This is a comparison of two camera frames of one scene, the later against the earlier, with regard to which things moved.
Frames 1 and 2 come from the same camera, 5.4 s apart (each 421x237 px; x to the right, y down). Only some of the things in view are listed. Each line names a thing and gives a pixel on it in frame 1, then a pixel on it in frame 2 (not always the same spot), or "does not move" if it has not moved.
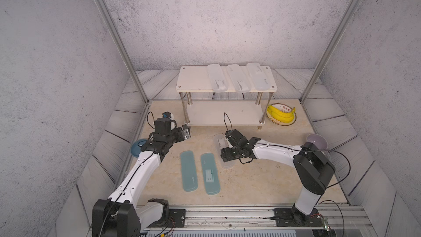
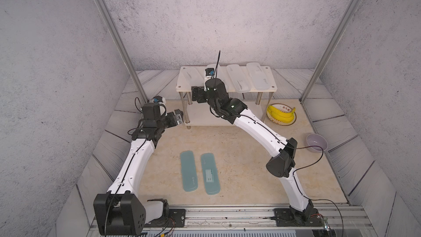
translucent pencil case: (238, 79) does not move
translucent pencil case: (220, 141) -> (191, 76)
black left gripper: (180, 136) -> (173, 122)
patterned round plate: (283, 108) does not move
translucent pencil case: (258, 77) does not move
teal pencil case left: (188, 171) does not move
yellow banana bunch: (280, 116) does not move
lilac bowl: (317, 139) does not move
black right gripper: (225, 155) -> (202, 90)
